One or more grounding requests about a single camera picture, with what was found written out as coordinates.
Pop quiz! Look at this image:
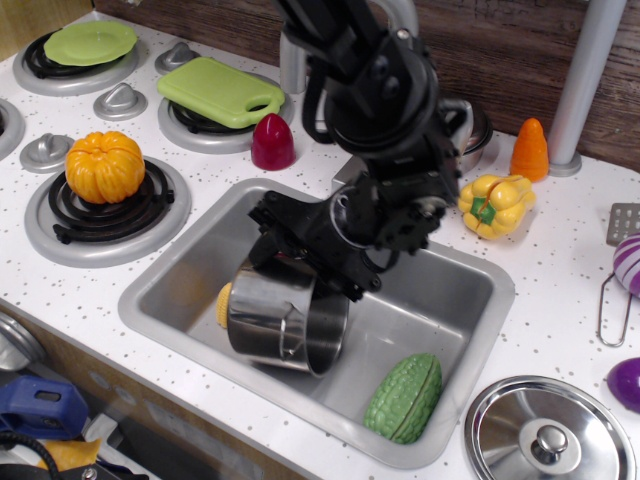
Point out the stove burner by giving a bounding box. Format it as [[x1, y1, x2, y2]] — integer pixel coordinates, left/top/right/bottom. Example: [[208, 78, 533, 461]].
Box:
[[0, 99, 25, 160], [25, 157, 191, 268], [158, 73, 294, 154], [12, 32, 139, 97]]

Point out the green toy bitter melon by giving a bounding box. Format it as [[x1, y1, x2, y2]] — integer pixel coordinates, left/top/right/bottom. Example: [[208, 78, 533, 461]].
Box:
[[363, 353, 442, 445]]

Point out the small steel lidded pot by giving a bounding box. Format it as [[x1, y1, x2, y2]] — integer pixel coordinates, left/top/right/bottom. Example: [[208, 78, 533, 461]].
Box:
[[442, 99, 493, 174]]

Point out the yellow toy bell pepper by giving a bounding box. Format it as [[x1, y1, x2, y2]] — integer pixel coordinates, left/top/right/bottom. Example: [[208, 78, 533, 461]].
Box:
[[458, 175, 536, 240]]

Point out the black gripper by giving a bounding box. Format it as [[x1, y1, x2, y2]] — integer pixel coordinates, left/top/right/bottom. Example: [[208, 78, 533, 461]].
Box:
[[248, 190, 382, 302]]

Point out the green toy plate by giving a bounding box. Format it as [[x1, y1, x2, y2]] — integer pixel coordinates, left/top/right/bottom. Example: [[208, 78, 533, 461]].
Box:
[[43, 21, 138, 67]]

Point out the silver toy faucet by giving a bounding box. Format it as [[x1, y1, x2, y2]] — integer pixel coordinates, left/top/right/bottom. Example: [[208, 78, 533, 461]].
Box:
[[278, 0, 475, 201]]

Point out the middle stove burner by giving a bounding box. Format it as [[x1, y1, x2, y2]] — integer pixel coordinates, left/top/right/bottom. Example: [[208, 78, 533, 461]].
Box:
[[158, 73, 294, 154]]

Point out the orange toy carrot piece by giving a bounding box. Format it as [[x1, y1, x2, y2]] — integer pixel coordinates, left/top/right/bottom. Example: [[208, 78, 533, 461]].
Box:
[[510, 118, 549, 182]]

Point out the large steel pot lid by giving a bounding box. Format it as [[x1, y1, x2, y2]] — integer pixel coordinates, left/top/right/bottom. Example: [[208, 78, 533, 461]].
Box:
[[464, 376, 638, 479]]

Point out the silver stove knob back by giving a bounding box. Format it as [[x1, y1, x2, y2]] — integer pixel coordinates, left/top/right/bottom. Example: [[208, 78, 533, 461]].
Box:
[[154, 41, 200, 75]]

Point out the back left stove burner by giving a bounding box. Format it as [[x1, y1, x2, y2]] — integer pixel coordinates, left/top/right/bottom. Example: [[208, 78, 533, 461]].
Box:
[[12, 32, 139, 97]]

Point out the silver stove knob front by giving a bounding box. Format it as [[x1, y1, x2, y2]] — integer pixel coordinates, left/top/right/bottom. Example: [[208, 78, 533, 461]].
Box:
[[19, 133, 74, 174]]

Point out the stainless steel pot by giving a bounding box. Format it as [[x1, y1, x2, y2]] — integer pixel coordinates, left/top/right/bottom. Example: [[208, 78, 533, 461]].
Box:
[[227, 258, 349, 377]]

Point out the black cable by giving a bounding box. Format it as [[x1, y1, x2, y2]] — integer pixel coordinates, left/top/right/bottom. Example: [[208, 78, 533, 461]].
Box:
[[0, 430, 64, 480]]

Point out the silver stove knob middle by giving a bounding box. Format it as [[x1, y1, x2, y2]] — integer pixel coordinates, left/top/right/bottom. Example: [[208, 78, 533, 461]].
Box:
[[93, 83, 148, 122]]

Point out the stainless steel sink basin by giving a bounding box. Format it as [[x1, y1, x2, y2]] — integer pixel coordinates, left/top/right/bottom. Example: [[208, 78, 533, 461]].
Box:
[[118, 179, 514, 469]]

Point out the blue clamp tool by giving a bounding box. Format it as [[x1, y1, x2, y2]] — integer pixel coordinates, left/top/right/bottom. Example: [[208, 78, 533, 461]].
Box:
[[1, 376, 89, 440]]

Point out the yellow tape piece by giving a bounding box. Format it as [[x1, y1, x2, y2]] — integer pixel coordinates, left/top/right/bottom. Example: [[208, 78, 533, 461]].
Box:
[[44, 439, 102, 472]]

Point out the far left stove burner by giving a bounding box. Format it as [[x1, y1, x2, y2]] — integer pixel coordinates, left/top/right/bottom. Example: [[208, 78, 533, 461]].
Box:
[[0, 99, 25, 160]]

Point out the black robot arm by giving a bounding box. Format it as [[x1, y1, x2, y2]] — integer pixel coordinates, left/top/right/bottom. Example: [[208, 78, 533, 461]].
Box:
[[248, 1, 467, 301]]

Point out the silver stove knob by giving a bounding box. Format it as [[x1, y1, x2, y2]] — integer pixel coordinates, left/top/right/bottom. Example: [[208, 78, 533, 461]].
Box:
[[93, 83, 148, 122], [19, 133, 74, 174], [154, 41, 200, 75]]

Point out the purple striped toy egg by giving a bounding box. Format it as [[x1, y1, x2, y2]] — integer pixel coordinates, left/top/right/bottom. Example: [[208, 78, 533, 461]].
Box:
[[613, 233, 640, 297]]

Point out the yellow toy corn piece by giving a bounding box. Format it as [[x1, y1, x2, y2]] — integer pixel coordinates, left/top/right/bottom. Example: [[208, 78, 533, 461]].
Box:
[[215, 282, 232, 329]]

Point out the silver round cabinet knob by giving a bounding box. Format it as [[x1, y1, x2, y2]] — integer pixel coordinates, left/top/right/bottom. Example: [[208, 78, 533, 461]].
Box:
[[1, 312, 46, 372]]

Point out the grey vertical pole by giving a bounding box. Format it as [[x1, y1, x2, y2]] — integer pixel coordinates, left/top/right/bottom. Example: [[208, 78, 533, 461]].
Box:
[[547, 0, 627, 177]]

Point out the dark red toy vegetable tip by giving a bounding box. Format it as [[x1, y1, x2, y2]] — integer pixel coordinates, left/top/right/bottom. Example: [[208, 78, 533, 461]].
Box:
[[251, 114, 296, 171]]

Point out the green toy cutting board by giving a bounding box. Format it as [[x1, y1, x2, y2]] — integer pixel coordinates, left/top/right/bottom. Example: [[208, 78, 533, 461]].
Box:
[[157, 57, 286, 129]]

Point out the metal wire utensil handle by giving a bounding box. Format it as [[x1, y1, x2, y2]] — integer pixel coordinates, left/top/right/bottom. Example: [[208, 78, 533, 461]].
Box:
[[596, 272, 633, 348]]

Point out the front left stove burner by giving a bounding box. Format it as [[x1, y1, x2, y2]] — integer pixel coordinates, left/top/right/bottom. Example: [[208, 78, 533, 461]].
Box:
[[25, 157, 191, 268]]

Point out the grey toy spatula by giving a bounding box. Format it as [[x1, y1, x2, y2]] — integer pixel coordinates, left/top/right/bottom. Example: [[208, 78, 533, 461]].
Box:
[[606, 202, 640, 246]]

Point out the orange toy pumpkin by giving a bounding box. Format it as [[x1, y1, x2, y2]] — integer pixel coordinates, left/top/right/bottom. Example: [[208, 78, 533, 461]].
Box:
[[65, 131, 146, 204]]

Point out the purple toy eggplant piece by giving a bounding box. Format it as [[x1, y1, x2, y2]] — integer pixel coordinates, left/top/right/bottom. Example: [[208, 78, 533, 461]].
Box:
[[607, 358, 640, 413]]

